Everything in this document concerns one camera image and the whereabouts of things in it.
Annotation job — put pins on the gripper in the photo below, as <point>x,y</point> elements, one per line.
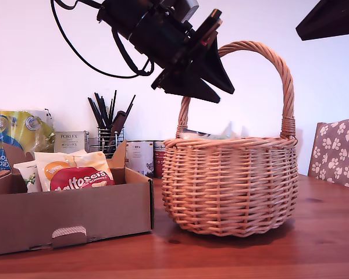
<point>163,37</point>

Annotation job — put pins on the cream red Maltesers bunnies bag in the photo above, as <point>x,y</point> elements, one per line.
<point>75,171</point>

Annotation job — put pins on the kitchen towel pack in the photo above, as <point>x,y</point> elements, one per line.
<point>14,133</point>

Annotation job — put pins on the grey Porlex box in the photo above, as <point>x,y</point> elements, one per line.
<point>68,142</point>

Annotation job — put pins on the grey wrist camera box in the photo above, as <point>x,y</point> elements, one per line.
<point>189,7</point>

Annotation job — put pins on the white labelled tin can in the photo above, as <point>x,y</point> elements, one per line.
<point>139,158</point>

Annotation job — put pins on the brown cardboard box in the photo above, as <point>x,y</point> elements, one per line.
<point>75,215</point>

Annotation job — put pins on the red labelled tin can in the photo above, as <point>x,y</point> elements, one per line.
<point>159,160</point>

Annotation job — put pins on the black chopstick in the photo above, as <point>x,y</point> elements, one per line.
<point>114,101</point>
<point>131,104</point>
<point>100,109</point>
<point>94,112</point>

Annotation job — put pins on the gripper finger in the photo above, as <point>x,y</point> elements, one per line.
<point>331,20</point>

